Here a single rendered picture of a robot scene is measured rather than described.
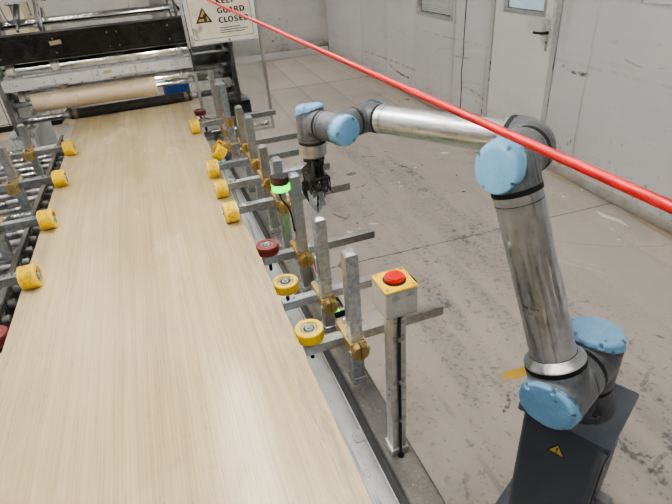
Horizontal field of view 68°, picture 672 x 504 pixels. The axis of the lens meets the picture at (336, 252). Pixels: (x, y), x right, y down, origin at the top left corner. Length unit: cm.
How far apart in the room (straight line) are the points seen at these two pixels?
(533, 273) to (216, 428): 80
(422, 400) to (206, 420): 137
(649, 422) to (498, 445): 65
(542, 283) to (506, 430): 121
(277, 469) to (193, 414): 26
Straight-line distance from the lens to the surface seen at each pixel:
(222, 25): 382
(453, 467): 220
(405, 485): 130
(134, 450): 123
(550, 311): 127
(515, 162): 112
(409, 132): 148
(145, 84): 386
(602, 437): 162
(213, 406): 125
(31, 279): 188
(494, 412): 240
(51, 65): 391
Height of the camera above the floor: 179
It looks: 32 degrees down
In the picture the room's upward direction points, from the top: 5 degrees counter-clockwise
